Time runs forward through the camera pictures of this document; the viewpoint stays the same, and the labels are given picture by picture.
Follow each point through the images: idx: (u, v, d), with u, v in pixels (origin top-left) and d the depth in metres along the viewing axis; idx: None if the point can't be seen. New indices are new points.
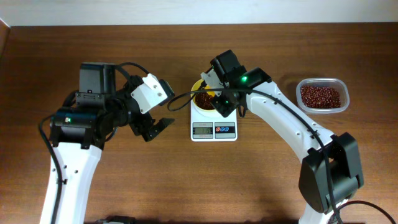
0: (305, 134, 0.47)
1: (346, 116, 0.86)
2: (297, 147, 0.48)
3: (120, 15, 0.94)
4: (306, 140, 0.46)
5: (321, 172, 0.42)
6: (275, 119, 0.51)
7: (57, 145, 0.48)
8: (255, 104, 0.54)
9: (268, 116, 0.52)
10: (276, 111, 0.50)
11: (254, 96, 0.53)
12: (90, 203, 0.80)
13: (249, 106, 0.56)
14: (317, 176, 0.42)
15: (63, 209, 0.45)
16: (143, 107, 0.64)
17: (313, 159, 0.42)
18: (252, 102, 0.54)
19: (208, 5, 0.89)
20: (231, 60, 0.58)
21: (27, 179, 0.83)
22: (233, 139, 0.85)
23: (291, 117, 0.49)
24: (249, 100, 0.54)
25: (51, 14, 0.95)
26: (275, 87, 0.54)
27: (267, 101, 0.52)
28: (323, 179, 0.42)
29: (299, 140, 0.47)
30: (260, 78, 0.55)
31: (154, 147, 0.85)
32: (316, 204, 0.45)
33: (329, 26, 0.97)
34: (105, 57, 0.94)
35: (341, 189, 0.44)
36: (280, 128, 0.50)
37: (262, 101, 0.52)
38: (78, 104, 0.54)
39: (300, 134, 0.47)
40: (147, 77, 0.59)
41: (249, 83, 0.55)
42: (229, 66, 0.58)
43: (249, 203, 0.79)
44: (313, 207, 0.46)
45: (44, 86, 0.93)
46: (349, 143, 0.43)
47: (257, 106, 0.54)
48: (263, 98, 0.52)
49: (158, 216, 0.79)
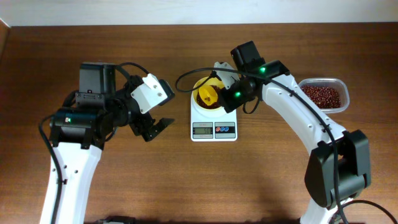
0: (316, 127, 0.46)
1: (346, 117, 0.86)
2: (308, 140, 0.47)
3: (120, 16, 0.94)
4: (316, 133, 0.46)
5: (328, 165, 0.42)
6: (288, 111, 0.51)
7: (57, 145, 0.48)
8: (270, 94, 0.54)
9: (282, 107, 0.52)
10: (291, 102, 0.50)
11: (270, 87, 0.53)
12: (91, 203, 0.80)
13: (263, 97, 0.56)
14: (324, 169, 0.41)
15: (63, 208, 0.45)
16: (143, 108, 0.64)
17: (321, 152, 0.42)
18: (268, 93, 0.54)
19: (207, 5, 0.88)
20: (252, 51, 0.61)
21: (27, 178, 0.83)
22: (233, 139, 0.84)
23: (305, 109, 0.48)
24: (265, 90, 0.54)
25: (51, 15, 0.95)
26: (293, 80, 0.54)
27: (282, 93, 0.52)
28: (329, 173, 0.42)
29: (310, 132, 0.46)
30: (278, 71, 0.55)
31: (154, 147, 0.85)
32: (320, 198, 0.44)
33: (330, 25, 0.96)
34: (106, 57, 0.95)
35: (346, 186, 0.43)
36: (293, 120, 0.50)
37: (277, 93, 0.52)
38: (78, 104, 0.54)
39: (312, 127, 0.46)
40: (147, 77, 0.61)
41: (267, 73, 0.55)
42: (249, 56, 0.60)
43: (248, 204, 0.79)
44: (317, 202, 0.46)
45: (45, 86, 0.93)
46: (360, 140, 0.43)
47: (272, 97, 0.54)
48: (279, 89, 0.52)
49: (158, 215, 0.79)
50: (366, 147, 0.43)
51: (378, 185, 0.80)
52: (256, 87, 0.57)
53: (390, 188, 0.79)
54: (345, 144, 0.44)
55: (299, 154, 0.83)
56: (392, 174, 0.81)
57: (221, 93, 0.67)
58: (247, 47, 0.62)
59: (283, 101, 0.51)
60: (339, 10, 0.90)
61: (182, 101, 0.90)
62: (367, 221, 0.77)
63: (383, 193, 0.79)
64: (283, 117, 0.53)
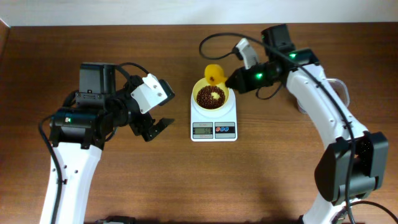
0: (337, 123, 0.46)
1: None
2: (326, 134, 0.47)
3: (120, 16, 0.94)
4: (337, 129, 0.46)
5: (344, 161, 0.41)
6: (311, 102, 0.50)
7: (57, 145, 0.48)
8: (295, 81, 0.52)
9: (305, 98, 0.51)
10: (315, 95, 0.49)
11: (296, 75, 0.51)
12: (91, 203, 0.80)
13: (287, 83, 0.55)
14: (337, 164, 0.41)
15: (63, 208, 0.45)
16: (143, 107, 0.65)
17: (339, 146, 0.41)
18: (294, 80, 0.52)
19: (208, 6, 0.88)
20: (283, 35, 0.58)
21: (27, 178, 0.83)
22: (234, 139, 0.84)
23: (329, 102, 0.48)
24: (291, 76, 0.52)
25: (50, 14, 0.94)
26: (321, 71, 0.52)
27: (308, 83, 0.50)
28: (342, 169, 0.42)
29: (331, 127, 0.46)
30: (308, 60, 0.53)
31: (153, 147, 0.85)
32: (326, 192, 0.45)
33: (330, 25, 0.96)
34: (106, 57, 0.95)
35: (355, 184, 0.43)
36: (314, 111, 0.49)
37: (303, 81, 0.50)
38: (78, 104, 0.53)
39: (334, 122, 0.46)
40: (147, 77, 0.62)
41: (298, 60, 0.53)
42: (279, 40, 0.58)
43: (249, 203, 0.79)
44: (322, 195, 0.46)
45: (44, 86, 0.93)
46: (381, 142, 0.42)
47: (296, 85, 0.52)
48: (306, 79, 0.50)
49: (158, 215, 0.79)
50: (385, 150, 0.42)
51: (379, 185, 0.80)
52: (283, 71, 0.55)
53: (389, 189, 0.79)
54: (363, 144, 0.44)
55: (300, 155, 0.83)
56: (392, 174, 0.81)
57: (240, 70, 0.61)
58: (280, 29, 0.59)
59: (308, 93, 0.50)
60: (340, 10, 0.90)
61: (182, 101, 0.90)
62: (367, 221, 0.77)
63: (383, 194, 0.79)
64: (303, 106, 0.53)
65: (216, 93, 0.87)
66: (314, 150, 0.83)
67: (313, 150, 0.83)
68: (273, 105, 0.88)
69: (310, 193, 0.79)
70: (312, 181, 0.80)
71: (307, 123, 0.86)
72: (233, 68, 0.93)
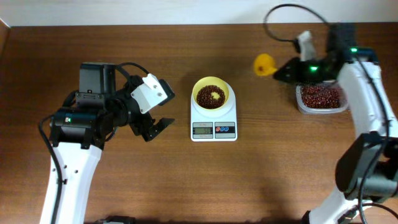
0: (377, 119, 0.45)
1: (346, 117, 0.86)
2: (362, 126, 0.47)
3: (120, 16, 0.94)
4: (374, 124, 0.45)
5: (369, 154, 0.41)
6: (356, 95, 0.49)
7: (57, 145, 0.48)
8: (347, 74, 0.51)
9: (351, 91, 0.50)
10: (363, 88, 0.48)
11: (351, 67, 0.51)
12: (91, 203, 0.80)
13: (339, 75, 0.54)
14: (363, 153, 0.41)
15: (63, 208, 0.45)
16: (143, 107, 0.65)
17: (370, 137, 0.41)
18: (346, 72, 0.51)
19: (208, 6, 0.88)
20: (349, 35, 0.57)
21: (27, 178, 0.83)
22: (233, 139, 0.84)
23: (375, 98, 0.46)
24: (346, 68, 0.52)
25: (50, 14, 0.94)
26: (375, 71, 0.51)
27: (360, 76, 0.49)
28: (367, 162, 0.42)
29: (368, 121, 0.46)
30: (366, 58, 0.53)
31: (153, 147, 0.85)
32: (344, 179, 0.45)
33: (331, 26, 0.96)
34: (106, 57, 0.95)
35: (374, 182, 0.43)
36: (355, 103, 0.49)
37: (356, 74, 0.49)
38: (78, 104, 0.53)
39: (373, 117, 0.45)
40: (147, 77, 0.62)
41: (358, 56, 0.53)
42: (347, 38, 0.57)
43: (249, 203, 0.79)
44: (339, 183, 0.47)
45: (45, 86, 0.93)
46: None
47: (346, 78, 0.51)
48: (357, 72, 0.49)
49: (158, 215, 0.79)
50: None
51: None
52: (337, 63, 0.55)
53: None
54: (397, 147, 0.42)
55: (300, 155, 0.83)
56: None
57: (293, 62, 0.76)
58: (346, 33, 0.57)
59: (357, 85, 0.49)
60: (341, 10, 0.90)
61: (182, 101, 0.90)
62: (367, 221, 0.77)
63: None
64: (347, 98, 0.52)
65: (216, 93, 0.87)
66: (314, 150, 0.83)
67: (313, 150, 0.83)
68: (273, 105, 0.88)
69: (310, 193, 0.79)
70: (312, 181, 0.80)
71: (307, 123, 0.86)
72: (233, 68, 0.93)
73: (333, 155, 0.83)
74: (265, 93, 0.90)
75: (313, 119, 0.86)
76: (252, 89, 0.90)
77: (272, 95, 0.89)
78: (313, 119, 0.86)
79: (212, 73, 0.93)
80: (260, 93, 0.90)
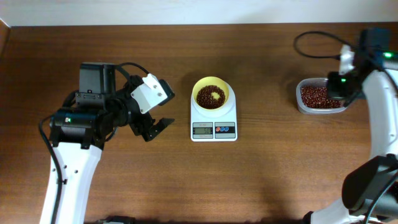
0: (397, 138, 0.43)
1: (346, 116, 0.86)
2: (380, 144, 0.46)
3: (120, 16, 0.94)
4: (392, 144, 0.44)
5: (383, 177, 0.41)
6: (379, 109, 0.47)
7: (57, 145, 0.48)
8: (374, 82, 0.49)
9: (374, 104, 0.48)
10: (388, 107, 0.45)
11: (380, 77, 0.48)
12: (91, 203, 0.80)
13: (364, 82, 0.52)
14: (375, 176, 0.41)
15: (63, 208, 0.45)
16: (143, 107, 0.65)
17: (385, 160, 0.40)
18: (374, 80, 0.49)
19: (208, 6, 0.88)
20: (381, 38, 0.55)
21: (27, 178, 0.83)
22: (234, 139, 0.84)
23: None
24: (374, 77, 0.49)
25: (50, 14, 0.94)
26: None
27: (388, 89, 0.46)
28: (379, 183, 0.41)
29: (387, 141, 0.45)
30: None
31: (153, 147, 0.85)
32: (352, 200, 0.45)
33: (330, 25, 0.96)
34: (106, 57, 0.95)
35: (385, 203, 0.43)
36: (379, 121, 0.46)
37: (383, 85, 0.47)
38: (78, 104, 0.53)
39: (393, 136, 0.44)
40: (147, 77, 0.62)
41: (389, 61, 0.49)
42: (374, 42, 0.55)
43: (249, 203, 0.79)
44: (346, 202, 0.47)
45: (45, 86, 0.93)
46: None
47: (375, 84, 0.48)
48: (387, 84, 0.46)
49: (158, 215, 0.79)
50: None
51: None
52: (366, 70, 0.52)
53: None
54: None
55: (300, 155, 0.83)
56: None
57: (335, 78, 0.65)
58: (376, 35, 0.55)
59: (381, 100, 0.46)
60: (340, 10, 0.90)
61: (182, 101, 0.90)
62: None
63: None
64: (370, 112, 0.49)
65: (216, 93, 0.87)
66: (314, 150, 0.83)
67: (314, 150, 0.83)
68: (273, 106, 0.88)
69: (310, 193, 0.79)
70: (312, 181, 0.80)
71: (307, 123, 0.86)
72: (233, 68, 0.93)
73: (333, 155, 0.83)
74: (265, 93, 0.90)
75: (313, 118, 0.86)
76: (253, 89, 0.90)
77: (272, 95, 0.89)
78: (313, 119, 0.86)
79: (212, 73, 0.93)
80: (261, 93, 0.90)
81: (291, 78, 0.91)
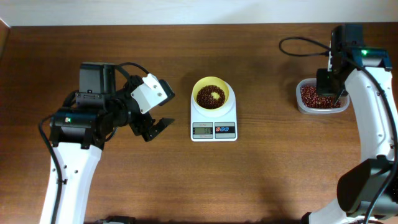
0: (385, 138, 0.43)
1: (346, 116, 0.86)
2: (367, 148, 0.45)
3: (120, 16, 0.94)
4: (382, 145, 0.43)
5: (377, 179, 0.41)
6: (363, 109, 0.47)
7: (57, 145, 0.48)
8: (356, 82, 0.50)
9: (359, 106, 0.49)
10: (374, 106, 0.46)
11: (360, 76, 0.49)
12: (91, 203, 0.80)
13: (347, 79, 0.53)
14: (369, 179, 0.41)
15: (63, 208, 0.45)
16: (143, 107, 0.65)
17: (377, 162, 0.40)
18: (356, 80, 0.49)
19: (208, 6, 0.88)
20: (354, 33, 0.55)
21: (27, 178, 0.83)
22: (234, 139, 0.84)
23: (385, 117, 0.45)
24: (354, 76, 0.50)
25: (50, 14, 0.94)
26: (388, 80, 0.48)
27: (370, 88, 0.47)
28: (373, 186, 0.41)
29: (375, 142, 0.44)
30: (377, 61, 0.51)
31: (153, 147, 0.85)
32: (348, 202, 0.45)
33: (330, 25, 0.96)
34: (106, 57, 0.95)
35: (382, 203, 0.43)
36: (364, 122, 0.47)
37: (365, 84, 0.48)
38: (78, 104, 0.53)
39: (382, 136, 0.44)
40: (147, 77, 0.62)
41: (366, 58, 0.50)
42: (349, 37, 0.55)
43: (248, 203, 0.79)
44: (341, 204, 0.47)
45: (44, 86, 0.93)
46: None
47: (356, 84, 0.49)
48: (369, 84, 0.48)
49: (158, 215, 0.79)
50: None
51: None
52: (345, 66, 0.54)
53: None
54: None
55: (300, 154, 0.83)
56: None
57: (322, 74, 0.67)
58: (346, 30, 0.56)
59: (367, 100, 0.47)
60: (340, 10, 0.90)
61: (182, 101, 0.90)
62: None
63: None
64: (356, 112, 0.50)
65: (216, 93, 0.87)
66: (314, 150, 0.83)
67: (314, 150, 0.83)
68: (273, 106, 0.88)
69: (310, 193, 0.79)
70: (312, 181, 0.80)
71: (307, 123, 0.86)
72: (233, 68, 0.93)
73: (333, 155, 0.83)
74: (265, 93, 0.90)
75: (313, 118, 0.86)
76: (253, 89, 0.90)
77: (272, 95, 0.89)
78: (313, 119, 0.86)
79: (212, 73, 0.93)
80: (261, 93, 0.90)
81: (291, 78, 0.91)
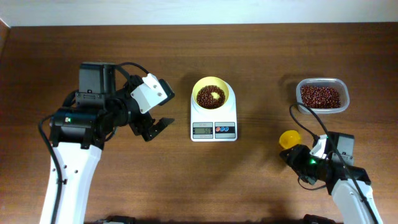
0: (356, 198, 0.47)
1: (346, 116, 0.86)
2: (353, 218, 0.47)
3: (120, 16, 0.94)
4: (356, 203, 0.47)
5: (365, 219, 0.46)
6: (349, 210, 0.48)
7: (57, 145, 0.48)
8: (340, 190, 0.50)
9: (342, 201, 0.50)
10: (354, 206, 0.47)
11: (344, 183, 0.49)
12: (90, 203, 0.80)
13: (333, 190, 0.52)
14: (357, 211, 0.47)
15: (63, 208, 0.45)
16: (143, 107, 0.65)
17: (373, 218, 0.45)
18: (341, 188, 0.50)
19: (208, 7, 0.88)
20: (347, 144, 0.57)
21: (27, 178, 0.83)
22: (233, 139, 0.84)
23: (367, 211, 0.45)
24: (338, 185, 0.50)
25: (50, 14, 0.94)
26: (369, 189, 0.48)
27: (354, 193, 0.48)
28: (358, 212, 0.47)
29: (353, 201, 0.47)
30: (358, 177, 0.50)
31: (153, 147, 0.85)
32: None
33: (330, 26, 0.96)
34: (106, 57, 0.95)
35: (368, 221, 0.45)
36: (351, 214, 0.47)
37: (349, 191, 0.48)
38: (78, 104, 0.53)
39: (353, 195, 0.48)
40: (147, 77, 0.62)
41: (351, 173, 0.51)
42: (340, 149, 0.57)
43: (249, 203, 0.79)
44: None
45: (44, 86, 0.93)
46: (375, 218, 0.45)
47: (341, 194, 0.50)
48: (351, 189, 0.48)
49: (158, 215, 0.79)
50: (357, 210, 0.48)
51: (379, 185, 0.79)
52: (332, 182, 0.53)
53: (390, 189, 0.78)
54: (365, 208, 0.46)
55: None
56: (393, 174, 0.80)
57: (300, 150, 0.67)
58: (347, 139, 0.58)
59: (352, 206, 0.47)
60: (339, 10, 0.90)
61: (181, 101, 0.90)
62: None
63: (384, 194, 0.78)
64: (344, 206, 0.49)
65: (216, 93, 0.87)
66: None
67: None
68: (273, 106, 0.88)
69: (310, 193, 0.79)
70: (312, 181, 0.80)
71: (307, 123, 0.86)
72: (233, 68, 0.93)
73: None
74: (264, 93, 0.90)
75: (312, 119, 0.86)
76: (253, 89, 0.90)
77: (272, 96, 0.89)
78: (313, 119, 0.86)
79: (212, 73, 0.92)
80: (260, 93, 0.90)
81: (291, 78, 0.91)
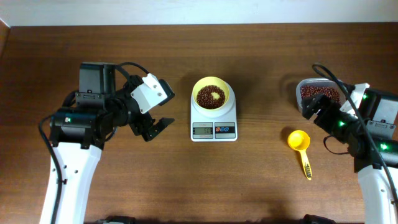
0: (386, 195, 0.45)
1: None
2: (374, 211, 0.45)
3: (120, 16, 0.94)
4: (384, 200, 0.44)
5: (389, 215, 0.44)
6: (373, 202, 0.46)
7: (57, 145, 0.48)
8: (369, 180, 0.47)
9: (368, 192, 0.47)
10: (382, 202, 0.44)
11: (376, 175, 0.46)
12: (90, 203, 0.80)
13: (360, 172, 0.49)
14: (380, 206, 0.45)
15: (63, 209, 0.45)
16: (143, 107, 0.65)
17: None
18: (371, 178, 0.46)
19: (208, 6, 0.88)
20: (387, 110, 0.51)
21: (27, 178, 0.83)
22: (233, 139, 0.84)
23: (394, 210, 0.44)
24: (369, 172, 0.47)
25: (50, 14, 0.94)
26: None
27: (384, 190, 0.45)
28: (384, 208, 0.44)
29: (382, 198, 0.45)
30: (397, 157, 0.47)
31: (153, 147, 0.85)
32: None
33: (330, 26, 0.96)
34: (106, 57, 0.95)
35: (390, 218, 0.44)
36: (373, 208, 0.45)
37: (379, 185, 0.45)
38: (78, 104, 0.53)
39: (384, 191, 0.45)
40: (147, 77, 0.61)
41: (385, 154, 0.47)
42: (378, 115, 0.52)
43: (249, 203, 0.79)
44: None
45: (44, 86, 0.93)
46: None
47: (369, 183, 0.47)
48: (383, 185, 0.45)
49: (158, 215, 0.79)
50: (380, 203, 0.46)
51: None
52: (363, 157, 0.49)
53: None
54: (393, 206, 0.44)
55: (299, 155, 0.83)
56: None
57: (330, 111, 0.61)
58: (389, 103, 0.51)
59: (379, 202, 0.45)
60: (339, 10, 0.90)
61: (181, 101, 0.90)
62: None
63: None
64: (369, 198, 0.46)
65: (216, 93, 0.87)
66: (314, 150, 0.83)
67: (313, 150, 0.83)
68: (273, 106, 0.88)
69: (310, 193, 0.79)
70: (311, 181, 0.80)
71: (307, 123, 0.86)
72: (233, 68, 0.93)
73: (333, 155, 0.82)
74: (265, 93, 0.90)
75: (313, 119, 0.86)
76: (253, 89, 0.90)
77: (272, 96, 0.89)
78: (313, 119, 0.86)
79: (212, 73, 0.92)
80: (260, 93, 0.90)
81: (291, 79, 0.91)
